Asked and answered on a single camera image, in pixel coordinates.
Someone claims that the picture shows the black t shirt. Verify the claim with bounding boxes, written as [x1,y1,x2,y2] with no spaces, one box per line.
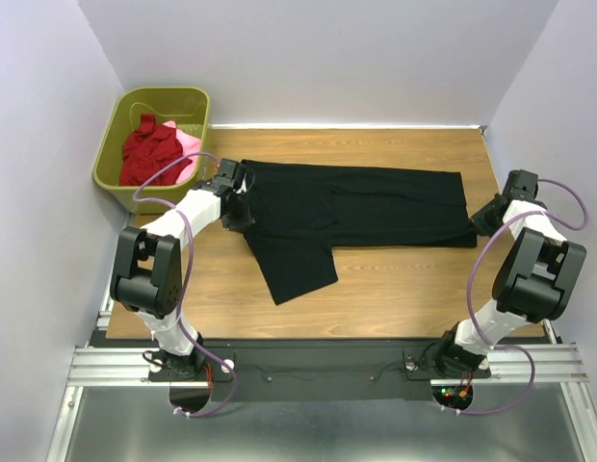
[244,160,477,304]

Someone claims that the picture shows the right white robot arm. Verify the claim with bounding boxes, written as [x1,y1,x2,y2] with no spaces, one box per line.
[433,169,587,376]

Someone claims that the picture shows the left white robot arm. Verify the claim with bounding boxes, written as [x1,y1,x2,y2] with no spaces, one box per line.
[110,159,255,379]

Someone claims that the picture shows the pink t shirt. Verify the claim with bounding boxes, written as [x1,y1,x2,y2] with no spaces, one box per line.
[164,120,201,184]

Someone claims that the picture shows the red t shirt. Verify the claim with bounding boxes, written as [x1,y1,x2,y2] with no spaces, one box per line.
[118,114,186,186]

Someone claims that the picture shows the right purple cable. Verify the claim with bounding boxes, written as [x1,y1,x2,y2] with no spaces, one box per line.
[440,178,590,416]

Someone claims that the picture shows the purple cable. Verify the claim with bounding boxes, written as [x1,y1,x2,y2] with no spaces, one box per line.
[133,152,238,418]
[440,178,590,416]

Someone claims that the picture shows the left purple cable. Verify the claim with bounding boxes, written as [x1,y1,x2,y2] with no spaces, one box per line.
[133,152,238,418]

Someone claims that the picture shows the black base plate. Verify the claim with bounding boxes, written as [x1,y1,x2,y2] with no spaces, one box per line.
[143,339,490,409]

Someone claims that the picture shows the aluminium frame rail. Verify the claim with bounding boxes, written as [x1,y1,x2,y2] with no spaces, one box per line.
[67,344,589,388]

